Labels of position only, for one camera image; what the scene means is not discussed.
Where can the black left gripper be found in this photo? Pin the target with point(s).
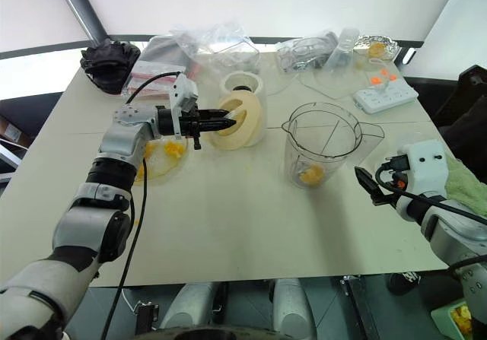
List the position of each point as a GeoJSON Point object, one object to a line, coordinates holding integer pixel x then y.
{"type": "Point", "coordinates": [188, 125]}

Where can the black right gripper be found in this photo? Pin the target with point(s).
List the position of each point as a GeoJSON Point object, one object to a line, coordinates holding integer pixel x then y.
{"type": "Point", "coordinates": [389, 179]}

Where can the cream blender lid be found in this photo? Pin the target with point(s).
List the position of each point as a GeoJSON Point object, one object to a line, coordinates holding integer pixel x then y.
{"type": "Point", "coordinates": [247, 127]}

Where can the yellow-orange food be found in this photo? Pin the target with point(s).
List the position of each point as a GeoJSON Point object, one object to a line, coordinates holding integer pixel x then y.
{"type": "Point", "coordinates": [312, 174]}

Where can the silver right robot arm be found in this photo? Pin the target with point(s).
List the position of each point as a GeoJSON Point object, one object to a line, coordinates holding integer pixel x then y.
{"type": "Point", "coordinates": [452, 237]}

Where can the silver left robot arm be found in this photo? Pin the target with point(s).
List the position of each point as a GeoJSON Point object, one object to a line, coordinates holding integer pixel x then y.
{"type": "Point", "coordinates": [118, 146]}

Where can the foil tray with food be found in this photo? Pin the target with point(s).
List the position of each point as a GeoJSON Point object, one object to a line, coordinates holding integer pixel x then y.
{"type": "Point", "coordinates": [376, 47]}

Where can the yellow food pieces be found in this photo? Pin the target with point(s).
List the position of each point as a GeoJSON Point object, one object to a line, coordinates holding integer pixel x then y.
{"type": "Point", "coordinates": [462, 317]}

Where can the white blender base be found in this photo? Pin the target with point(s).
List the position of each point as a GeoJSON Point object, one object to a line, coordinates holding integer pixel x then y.
{"type": "Point", "coordinates": [260, 100]}

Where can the clear blender jar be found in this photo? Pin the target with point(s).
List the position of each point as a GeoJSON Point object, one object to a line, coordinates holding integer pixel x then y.
{"type": "Point", "coordinates": [323, 142]}

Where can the clear glass bowl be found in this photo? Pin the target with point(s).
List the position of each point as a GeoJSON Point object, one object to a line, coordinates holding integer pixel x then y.
{"type": "Point", "coordinates": [163, 165]}

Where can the clear bag with plastic container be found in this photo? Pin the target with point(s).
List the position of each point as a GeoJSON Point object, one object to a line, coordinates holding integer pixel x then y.
{"type": "Point", "coordinates": [224, 47]}

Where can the red and white package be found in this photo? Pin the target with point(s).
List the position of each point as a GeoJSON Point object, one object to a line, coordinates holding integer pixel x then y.
{"type": "Point", "coordinates": [148, 75]}

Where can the grey zip bag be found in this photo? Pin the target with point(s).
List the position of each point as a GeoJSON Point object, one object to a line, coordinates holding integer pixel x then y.
{"type": "Point", "coordinates": [163, 51]}

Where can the white power strip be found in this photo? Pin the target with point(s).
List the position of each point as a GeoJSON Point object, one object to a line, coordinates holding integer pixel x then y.
{"type": "Point", "coordinates": [384, 98]}

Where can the light green towel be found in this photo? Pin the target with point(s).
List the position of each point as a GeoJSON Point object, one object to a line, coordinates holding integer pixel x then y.
{"type": "Point", "coordinates": [466, 188]}

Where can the black shoe with white print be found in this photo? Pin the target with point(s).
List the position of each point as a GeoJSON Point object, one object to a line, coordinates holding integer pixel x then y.
{"type": "Point", "coordinates": [403, 283]}

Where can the orange plug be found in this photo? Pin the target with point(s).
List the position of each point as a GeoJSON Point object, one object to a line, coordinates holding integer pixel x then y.
{"type": "Point", "coordinates": [374, 79]}

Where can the black crumpled cloth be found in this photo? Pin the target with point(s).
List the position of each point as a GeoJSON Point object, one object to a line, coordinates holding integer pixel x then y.
{"type": "Point", "coordinates": [110, 66]}

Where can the black chair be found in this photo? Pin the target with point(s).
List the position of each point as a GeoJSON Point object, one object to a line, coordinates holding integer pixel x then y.
{"type": "Point", "coordinates": [468, 127]}

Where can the small clear plastic bag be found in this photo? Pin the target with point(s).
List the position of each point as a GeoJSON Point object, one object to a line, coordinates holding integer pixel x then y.
{"type": "Point", "coordinates": [340, 51]}

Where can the grey rounded robot leg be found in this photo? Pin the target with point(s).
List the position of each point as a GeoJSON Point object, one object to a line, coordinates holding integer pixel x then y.
{"type": "Point", "coordinates": [293, 309]}
{"type": "Point", "coordinates": [190, 306]}

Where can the green plastic bin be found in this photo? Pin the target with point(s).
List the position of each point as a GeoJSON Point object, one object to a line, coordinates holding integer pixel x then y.
{"type": "Point", "coordinates": [441, 319]}

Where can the dark grey window pillar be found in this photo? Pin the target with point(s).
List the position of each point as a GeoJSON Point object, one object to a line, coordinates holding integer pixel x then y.
{"type": "Point", "coordinates": [81, 9]}

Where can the black table clamp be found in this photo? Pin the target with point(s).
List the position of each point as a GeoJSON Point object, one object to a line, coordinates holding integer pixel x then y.
{"type": "Point", "coordinates": [146, 317]}

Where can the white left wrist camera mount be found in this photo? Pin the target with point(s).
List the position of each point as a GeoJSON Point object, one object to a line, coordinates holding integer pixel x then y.
{"type": "Point", "coordinates": [184, 93]}

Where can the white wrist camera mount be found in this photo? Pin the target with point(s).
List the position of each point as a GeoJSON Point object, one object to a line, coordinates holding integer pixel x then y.
{"type": "Point", "coordinates": [426, 165]}
{"type": "Point", "coordinates": [184, 93]}

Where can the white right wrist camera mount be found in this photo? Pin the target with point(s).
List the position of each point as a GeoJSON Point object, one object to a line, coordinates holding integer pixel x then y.
{"type": "Point", "coordinates": [426, 165]}

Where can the dark window sill rail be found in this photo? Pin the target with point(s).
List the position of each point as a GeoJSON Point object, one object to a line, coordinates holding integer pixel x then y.
{"type": "Point", "coordinates": [274, 39]}

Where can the black table frame bar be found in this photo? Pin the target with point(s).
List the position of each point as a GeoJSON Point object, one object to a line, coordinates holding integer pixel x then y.
{"type": "Point", "coordinates": [361, 309]}

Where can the grey metal frame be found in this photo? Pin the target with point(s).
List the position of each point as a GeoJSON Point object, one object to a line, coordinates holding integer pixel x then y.
{"type": "Point", "coordinates": [9, 157]}

